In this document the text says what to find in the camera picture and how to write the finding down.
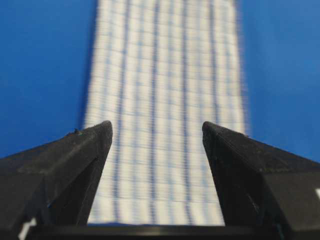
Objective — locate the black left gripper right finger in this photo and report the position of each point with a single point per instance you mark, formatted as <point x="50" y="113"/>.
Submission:
<point x="265" y="193"/>

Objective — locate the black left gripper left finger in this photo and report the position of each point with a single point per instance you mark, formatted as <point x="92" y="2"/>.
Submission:
<point x="53" y="184"/>

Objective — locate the blue table cloth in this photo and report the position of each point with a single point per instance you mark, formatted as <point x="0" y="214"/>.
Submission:
<point x="47" y="48"/>

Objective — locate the white blue-striped towel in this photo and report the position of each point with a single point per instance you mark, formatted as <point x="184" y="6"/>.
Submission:
<point x="160" y="69"/>

